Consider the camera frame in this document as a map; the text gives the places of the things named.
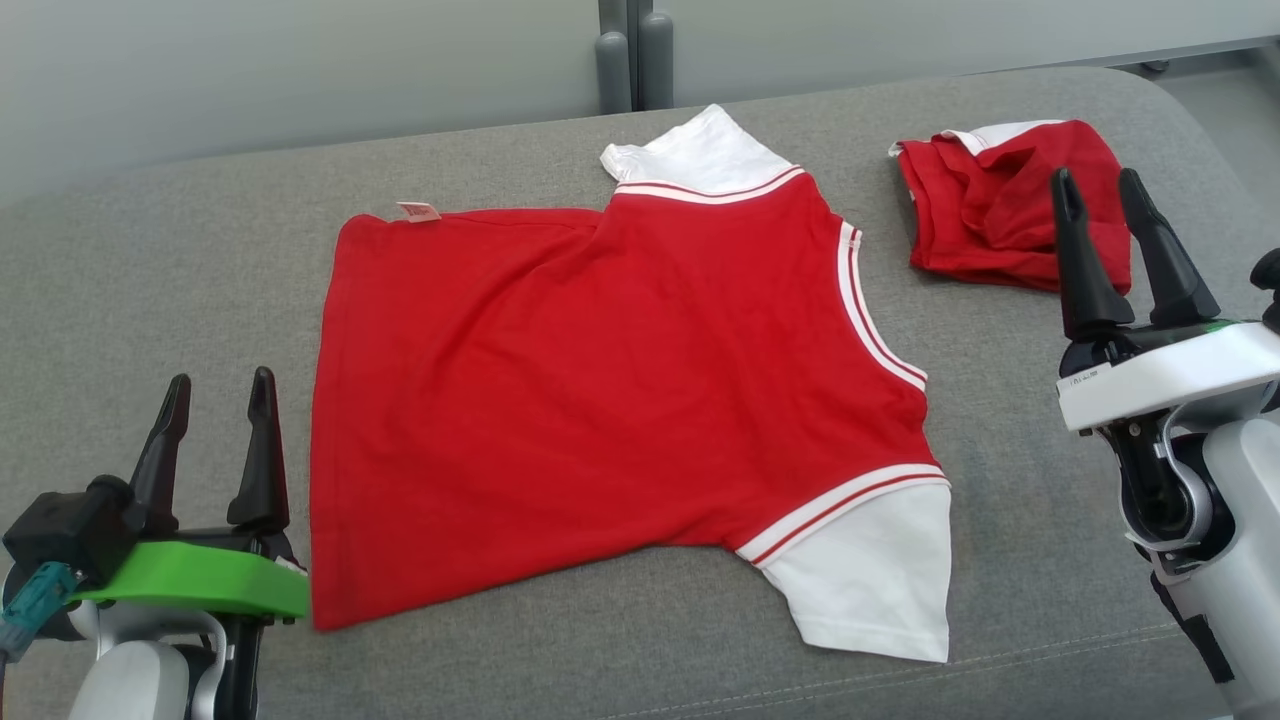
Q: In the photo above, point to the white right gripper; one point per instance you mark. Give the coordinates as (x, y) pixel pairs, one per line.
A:
(1160, 380)

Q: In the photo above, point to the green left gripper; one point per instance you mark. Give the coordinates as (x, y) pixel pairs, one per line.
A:
(200, 580)

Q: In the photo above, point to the red shorts with white band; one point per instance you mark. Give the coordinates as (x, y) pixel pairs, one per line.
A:
(980, 220)

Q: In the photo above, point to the red shirt with white sleeves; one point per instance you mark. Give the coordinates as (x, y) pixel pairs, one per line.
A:
(560, 380)

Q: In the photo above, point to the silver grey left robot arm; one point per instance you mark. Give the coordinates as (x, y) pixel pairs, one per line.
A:
(130, 680)

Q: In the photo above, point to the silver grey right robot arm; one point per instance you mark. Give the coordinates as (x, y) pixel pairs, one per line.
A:
(1245, 520)

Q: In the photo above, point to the grey fabric sofa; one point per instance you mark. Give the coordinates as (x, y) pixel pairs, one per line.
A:
(150, 280)

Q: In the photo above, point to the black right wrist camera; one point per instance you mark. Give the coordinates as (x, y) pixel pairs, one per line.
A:
(1268, 290)

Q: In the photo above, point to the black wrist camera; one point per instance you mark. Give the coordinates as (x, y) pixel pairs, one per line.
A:
(1268, 290)
(60, 530)

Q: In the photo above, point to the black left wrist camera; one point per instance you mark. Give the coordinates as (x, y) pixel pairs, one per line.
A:
(60, 530)

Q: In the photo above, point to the grey double post round feet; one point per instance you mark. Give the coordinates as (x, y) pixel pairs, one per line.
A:
(655, 60)

